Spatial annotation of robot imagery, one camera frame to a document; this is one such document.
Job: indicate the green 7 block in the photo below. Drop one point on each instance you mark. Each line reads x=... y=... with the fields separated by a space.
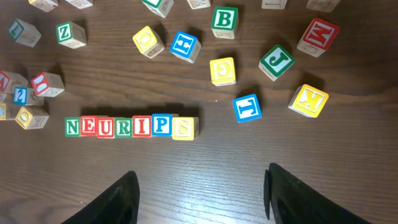
x=24 y=33

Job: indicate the red block under gripper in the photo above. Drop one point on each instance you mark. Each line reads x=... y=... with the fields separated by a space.
x=318 y=37

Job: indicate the green B block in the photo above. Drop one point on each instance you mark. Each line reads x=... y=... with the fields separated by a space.
x=225 y=22

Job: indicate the yellow O block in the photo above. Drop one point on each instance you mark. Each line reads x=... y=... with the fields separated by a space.
x=148 y=42

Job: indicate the green Z block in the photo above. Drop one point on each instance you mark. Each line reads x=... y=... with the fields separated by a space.
x=71 y=35

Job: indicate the green J block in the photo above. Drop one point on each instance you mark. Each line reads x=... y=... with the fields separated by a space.
x=276 y=62

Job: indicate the green R block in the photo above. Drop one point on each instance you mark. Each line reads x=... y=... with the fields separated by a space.
x=123 y=127

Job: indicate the blue T block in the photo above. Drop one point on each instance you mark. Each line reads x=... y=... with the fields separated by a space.
x=247 y=108

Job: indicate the yellow block top left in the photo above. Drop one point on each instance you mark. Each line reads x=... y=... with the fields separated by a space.
x=44 y=5

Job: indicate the green N block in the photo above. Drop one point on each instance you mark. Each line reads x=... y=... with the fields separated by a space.
x=72 y=126

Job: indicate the blue 2 block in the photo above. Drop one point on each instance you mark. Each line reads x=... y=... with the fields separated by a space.
x=26 y=97

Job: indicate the yellow block centre right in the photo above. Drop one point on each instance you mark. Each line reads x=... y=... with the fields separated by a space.
x=223 y=71

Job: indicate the yellow S block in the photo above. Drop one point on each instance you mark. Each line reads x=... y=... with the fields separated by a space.
x=185 y=128

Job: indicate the yellow M block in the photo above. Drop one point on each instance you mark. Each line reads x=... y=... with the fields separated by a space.
x=308 y=101

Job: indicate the red i block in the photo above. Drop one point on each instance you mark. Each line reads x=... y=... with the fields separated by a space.
x=142 y=126
x=47 y=84

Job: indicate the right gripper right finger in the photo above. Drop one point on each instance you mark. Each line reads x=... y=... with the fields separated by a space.
x=293 y=201

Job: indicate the blue P block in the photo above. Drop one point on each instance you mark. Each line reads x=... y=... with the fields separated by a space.
x=162 y=124

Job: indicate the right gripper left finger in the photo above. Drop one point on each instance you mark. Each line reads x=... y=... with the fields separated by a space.
x=118 y=204

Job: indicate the red U block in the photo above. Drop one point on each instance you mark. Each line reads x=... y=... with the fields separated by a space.
x=105 y=128

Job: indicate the red E block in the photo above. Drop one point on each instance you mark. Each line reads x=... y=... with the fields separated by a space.
x=88 y=126

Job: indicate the red A block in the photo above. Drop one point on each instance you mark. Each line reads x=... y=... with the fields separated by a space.
x=10 y=80

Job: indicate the blue H block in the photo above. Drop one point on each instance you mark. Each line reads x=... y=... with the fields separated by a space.
x=185 y=46

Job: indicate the yellow Q block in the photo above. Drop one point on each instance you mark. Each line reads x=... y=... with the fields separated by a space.
x=32 y=117

